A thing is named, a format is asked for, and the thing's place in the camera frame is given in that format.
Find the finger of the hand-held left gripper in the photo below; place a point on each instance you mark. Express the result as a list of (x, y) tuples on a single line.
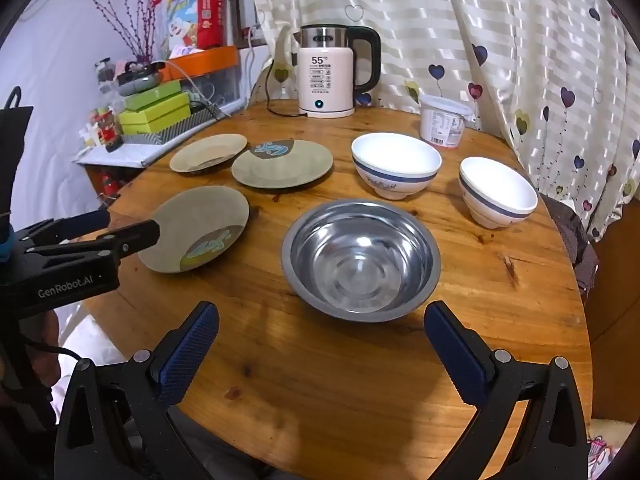
[(135, 237), (85, 220)]

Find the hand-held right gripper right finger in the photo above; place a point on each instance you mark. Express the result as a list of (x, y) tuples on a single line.
[(457, 355)]

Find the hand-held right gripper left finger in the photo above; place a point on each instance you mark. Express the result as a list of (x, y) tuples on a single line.
[(192, 350)]

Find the beige plate with blue print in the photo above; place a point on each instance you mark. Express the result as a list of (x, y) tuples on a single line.
[(200, 215), (295, 165)]

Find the stainless steel bowl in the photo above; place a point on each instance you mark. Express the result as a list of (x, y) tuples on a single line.
[(360, 260)]

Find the white bowl with blue band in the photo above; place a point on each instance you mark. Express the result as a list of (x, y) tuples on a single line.
[(500, 185)]

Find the person's left hand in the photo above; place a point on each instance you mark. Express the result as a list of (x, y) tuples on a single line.
[(47, 360)]

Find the small red bottle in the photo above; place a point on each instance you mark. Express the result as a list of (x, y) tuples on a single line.
[(109, 182)]

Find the white cabinet top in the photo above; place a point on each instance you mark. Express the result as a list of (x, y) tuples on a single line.
[(125, 155)]

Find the red figurine jar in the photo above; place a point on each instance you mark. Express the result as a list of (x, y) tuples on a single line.
[(107, 132)]

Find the person's grey clothing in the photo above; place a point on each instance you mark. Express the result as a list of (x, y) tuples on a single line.
[(220, 455)]

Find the black white striped box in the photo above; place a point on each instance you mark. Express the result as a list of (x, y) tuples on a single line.
[(175, 130)]

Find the green box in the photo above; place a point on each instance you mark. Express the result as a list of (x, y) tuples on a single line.
[(155, 117), (150, 95)]

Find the small jar with black lid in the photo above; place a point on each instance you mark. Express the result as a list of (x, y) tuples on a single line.
[(105, 77)]

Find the grey round device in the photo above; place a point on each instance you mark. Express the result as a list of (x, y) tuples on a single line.
[(140, 80)]

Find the dark brown cloth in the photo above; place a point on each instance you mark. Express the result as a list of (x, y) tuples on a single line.
[(575, 240)]

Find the pink patterned cloth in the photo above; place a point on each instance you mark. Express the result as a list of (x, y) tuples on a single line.
[(602, 450)]

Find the purple flower branches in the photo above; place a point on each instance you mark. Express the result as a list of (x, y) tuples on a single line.
[(145, 50)]

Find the clear storage box orange lid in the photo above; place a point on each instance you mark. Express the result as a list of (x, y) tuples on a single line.
[(200, 60)]

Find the white plastic tub with lid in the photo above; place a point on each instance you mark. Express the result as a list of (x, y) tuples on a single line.
[(442, 120)]

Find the white electric kettle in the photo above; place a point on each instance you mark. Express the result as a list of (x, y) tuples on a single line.
[(325, 75)]

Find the heart print curtain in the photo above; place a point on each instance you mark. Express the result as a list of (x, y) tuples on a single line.
[(450, 35)]

